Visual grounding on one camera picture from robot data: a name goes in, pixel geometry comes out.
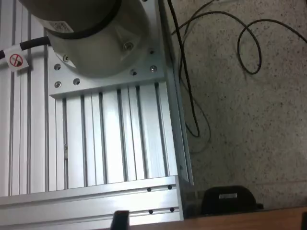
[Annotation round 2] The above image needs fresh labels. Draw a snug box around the white warning label tag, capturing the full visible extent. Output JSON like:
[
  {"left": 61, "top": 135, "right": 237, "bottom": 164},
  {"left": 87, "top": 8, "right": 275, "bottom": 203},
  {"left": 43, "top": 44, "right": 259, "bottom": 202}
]
[{"left": 8, "top": 46, "right": 30, "bottom": 72}]

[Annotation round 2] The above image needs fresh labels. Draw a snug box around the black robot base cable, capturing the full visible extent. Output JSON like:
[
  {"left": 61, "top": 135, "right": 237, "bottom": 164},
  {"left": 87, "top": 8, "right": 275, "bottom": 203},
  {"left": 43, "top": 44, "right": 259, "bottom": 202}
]
[{"left": 0, "top": 35, "right": 52, "bottom": 62}]

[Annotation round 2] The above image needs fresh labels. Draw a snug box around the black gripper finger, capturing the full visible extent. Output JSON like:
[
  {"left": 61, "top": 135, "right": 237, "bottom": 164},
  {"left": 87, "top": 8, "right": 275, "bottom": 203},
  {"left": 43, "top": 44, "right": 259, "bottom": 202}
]
[{"left": 110, "top": 210, "right": 130, "bottom": 230}]

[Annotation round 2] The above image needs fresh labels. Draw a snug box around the aluminium base plate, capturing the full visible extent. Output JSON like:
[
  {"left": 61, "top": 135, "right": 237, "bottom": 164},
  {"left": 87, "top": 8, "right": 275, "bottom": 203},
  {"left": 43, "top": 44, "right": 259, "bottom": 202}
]
[{"left": 44, "top": 0, "right": 166, "bottom": 99}]

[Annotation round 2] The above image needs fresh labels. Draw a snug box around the aluminium profile mounting table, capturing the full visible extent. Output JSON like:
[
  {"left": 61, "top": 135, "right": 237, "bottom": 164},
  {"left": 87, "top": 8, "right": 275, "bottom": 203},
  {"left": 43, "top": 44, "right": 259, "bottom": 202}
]
[{"left": 0, "top": 0, "right": 195, "bottom": 230}]

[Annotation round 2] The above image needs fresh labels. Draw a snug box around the black box device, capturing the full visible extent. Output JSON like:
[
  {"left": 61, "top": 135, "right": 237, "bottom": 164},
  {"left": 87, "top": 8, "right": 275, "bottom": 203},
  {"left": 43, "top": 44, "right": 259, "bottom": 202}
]
[{"left": 200, "top": 185, "right": 264, "bottom": 216}]

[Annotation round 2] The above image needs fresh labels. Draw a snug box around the thin black looped cable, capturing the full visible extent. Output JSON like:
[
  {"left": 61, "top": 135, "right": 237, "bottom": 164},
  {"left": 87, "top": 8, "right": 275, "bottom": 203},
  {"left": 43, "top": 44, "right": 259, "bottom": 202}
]
[{"left": 171, "top": 11, "right": 307, "bottom": 75}]

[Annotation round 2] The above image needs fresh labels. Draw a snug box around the silver blue-jointed robot arm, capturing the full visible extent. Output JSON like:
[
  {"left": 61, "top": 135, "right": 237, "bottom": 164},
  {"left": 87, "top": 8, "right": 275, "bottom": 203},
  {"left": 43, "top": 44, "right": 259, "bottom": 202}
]
[{"left": 18, "top": 0, "right": 154, "bottom": 79}]

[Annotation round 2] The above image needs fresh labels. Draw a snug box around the thin black floor cable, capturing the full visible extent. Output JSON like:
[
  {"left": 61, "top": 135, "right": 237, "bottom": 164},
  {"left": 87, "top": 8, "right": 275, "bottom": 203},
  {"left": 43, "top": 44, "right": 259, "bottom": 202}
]
[{"left": 178, "top": 0, "right": 212, "bottom": 154}]

